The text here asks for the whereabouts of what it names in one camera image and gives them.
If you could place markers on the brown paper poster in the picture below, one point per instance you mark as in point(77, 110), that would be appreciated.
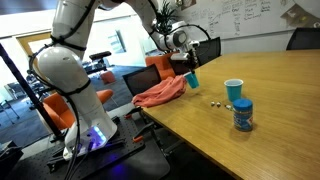
point(300, 16)

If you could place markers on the blue lidded jar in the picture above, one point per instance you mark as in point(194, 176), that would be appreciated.
point(243, 115)

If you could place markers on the black padded bench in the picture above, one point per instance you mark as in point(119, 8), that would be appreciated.
point(98, 58)

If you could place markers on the green potted plant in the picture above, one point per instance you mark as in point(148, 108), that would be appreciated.
point(166, 16)

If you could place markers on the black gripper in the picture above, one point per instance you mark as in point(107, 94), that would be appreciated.
point(194, 58)

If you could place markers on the black slanted pole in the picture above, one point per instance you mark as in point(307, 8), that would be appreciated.
point(23, 86)

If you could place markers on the whiteboard with writing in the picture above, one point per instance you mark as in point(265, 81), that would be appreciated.
point(240, 16)

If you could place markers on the wrapped candy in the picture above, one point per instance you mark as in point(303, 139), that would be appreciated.
point(218, 104)
point(228, 107)
point(212, 104)

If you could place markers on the black robot platform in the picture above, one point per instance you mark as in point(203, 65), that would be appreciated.
point(133, 163)

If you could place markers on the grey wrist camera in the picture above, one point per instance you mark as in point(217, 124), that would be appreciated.
point(179, 57)

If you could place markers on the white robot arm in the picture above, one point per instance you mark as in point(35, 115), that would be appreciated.
point(63, 66)

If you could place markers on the orange chair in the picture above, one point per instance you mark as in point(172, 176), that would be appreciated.
point(61, 113)
point(161, 65)

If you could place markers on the orange stool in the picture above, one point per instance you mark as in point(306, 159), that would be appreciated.
point(108, 77)

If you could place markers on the orange cloth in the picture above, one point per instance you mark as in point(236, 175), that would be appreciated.
point(160, 93)

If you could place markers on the blue plastic cup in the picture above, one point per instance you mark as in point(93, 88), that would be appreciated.
point(234, 91)
point(192, 81)

